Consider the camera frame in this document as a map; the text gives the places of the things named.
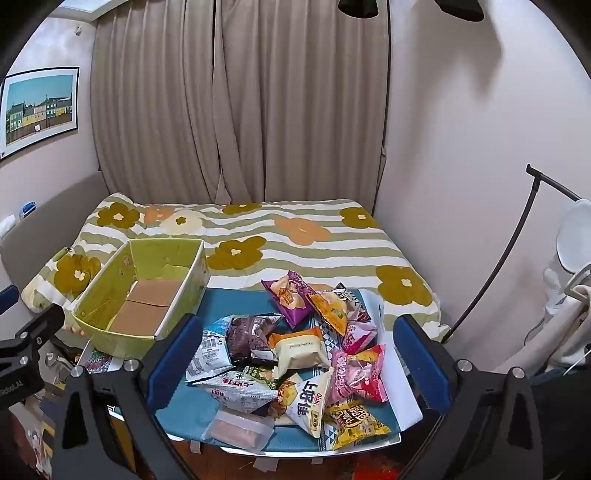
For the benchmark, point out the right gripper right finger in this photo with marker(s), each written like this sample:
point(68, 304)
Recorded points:
point(487, 425)

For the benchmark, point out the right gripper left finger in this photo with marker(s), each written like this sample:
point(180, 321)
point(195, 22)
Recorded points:
point(85, 443)

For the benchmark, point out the yellow pillows snack bag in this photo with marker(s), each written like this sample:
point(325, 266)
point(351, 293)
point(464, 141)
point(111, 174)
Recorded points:
point(354, 423)

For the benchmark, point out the pink strawberry snack bag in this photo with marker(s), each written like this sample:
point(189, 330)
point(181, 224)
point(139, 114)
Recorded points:
point(358, 374)

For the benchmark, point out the light blue white snack bag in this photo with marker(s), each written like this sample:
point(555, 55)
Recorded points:
point(212, 356)

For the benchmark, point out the small pink candy bag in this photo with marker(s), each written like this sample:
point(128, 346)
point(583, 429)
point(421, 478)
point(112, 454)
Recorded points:
point(358, 336)

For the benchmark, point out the dark brown snack bag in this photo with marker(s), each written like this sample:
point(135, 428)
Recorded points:
point(247, 337)

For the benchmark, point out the cream orange bread pack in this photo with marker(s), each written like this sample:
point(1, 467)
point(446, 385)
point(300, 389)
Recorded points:
point(298, 350)

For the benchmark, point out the purple snack bag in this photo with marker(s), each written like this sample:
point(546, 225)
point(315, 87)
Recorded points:
point(290, 293)

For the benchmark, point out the green beef cracker pack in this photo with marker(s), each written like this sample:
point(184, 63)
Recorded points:
point(259, 373)

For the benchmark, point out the grey padded headboard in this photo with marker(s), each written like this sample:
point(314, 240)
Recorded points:
point(50, 227)

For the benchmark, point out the green cardboard box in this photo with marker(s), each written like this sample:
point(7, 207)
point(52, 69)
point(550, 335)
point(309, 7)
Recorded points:
point(141, 293)

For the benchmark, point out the white red snack bag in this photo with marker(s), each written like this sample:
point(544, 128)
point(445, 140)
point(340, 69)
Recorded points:
point(237, 391)

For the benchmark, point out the blue white charger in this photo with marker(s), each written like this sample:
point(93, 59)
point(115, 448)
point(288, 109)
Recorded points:
point(27, 209)

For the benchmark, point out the clear pink sachet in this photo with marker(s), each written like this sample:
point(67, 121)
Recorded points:
point(240, 430)

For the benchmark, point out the black white snack bag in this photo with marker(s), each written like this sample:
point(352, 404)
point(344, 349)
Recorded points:
point(354, 308)

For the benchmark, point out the orange snack bag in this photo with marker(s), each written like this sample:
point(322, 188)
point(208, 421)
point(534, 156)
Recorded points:
point(331, 308)

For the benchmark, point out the white round lamp head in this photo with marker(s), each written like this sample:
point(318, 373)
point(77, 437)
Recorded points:
point(573, 237)

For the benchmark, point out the floral striped bed duvet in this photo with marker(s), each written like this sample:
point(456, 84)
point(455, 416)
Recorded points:
point(327, 242)

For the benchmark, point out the framed houses picture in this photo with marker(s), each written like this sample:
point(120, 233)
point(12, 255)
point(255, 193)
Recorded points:
point(37, 105)

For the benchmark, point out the beige pleated curtain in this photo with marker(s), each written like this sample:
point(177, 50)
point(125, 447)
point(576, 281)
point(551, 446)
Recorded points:
point(240, 101)

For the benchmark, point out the white wall socket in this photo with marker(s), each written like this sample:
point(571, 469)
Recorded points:
point(6, 225)

